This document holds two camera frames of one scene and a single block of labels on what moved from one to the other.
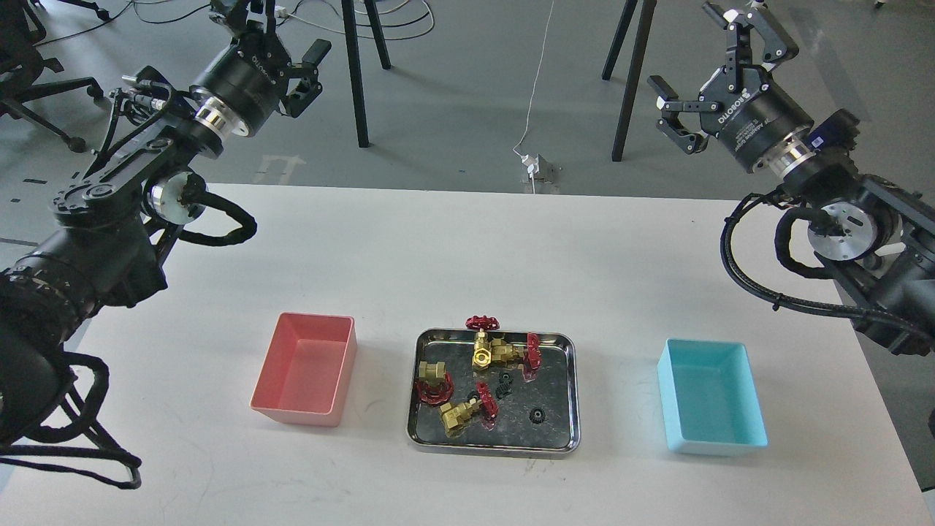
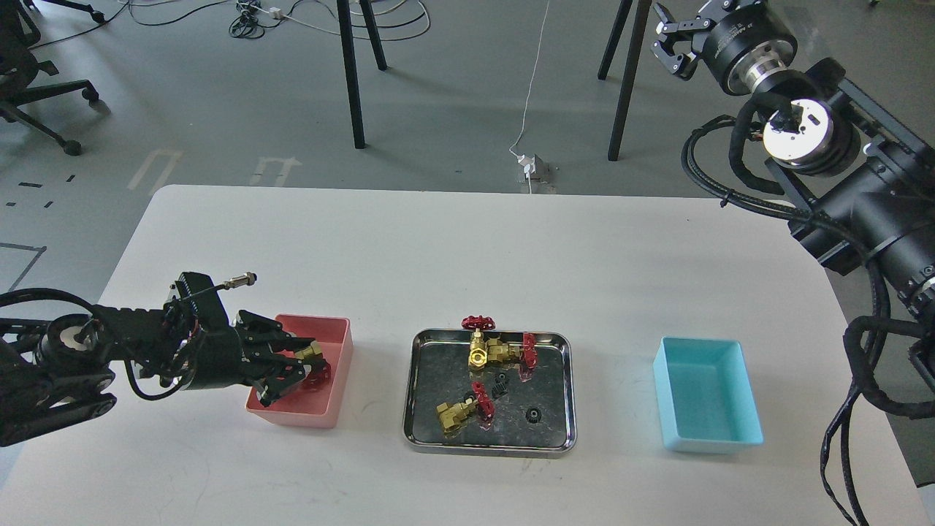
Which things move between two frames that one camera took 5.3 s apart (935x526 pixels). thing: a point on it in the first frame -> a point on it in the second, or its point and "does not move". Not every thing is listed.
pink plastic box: (307, 372) does not move
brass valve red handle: (505, 351) does not move
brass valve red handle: (435, 391) -> (321, 370)
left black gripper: (247, 82) -> (212, 359)
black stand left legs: (348, 13) does not move
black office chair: (22, 62) does not move
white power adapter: (532, 161) does not move
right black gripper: (756, 118) -> (745, 40)
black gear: (537, 416) does not move
